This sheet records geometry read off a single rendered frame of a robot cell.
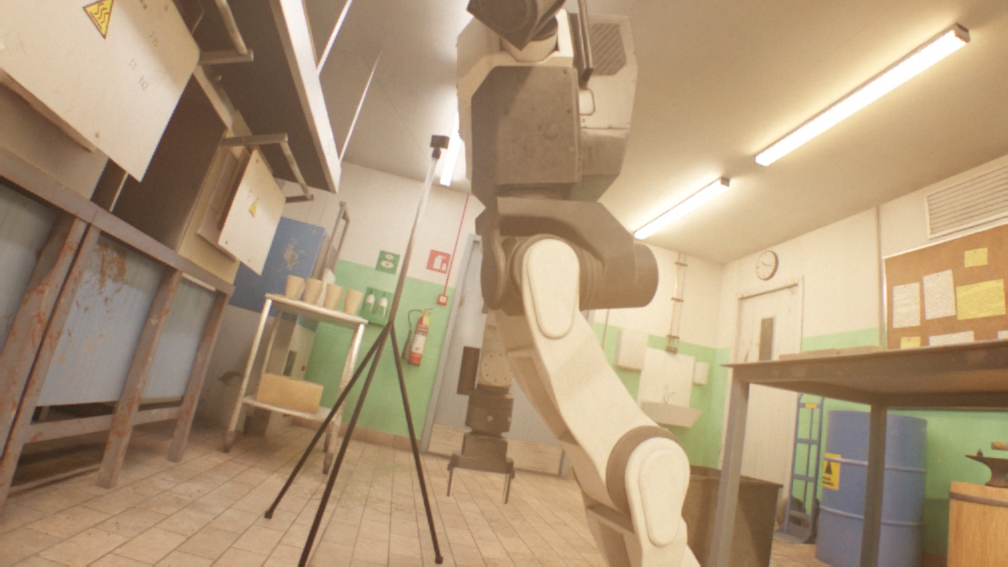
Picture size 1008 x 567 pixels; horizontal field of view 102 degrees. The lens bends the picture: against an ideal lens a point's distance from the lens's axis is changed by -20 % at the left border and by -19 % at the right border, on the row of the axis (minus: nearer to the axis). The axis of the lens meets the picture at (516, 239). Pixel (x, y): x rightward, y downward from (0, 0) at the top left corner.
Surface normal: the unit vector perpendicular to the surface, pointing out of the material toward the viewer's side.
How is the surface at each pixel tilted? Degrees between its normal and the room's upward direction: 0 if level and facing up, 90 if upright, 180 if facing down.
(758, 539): 90
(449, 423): 90
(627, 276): 112
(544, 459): 90
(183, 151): 90
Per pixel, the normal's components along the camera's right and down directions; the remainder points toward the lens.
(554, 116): 0.11, -0.04
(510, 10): -0.47, 0.72
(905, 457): -0.07, -0.32
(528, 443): 0.22, -0.26
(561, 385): 0.58, 0.11
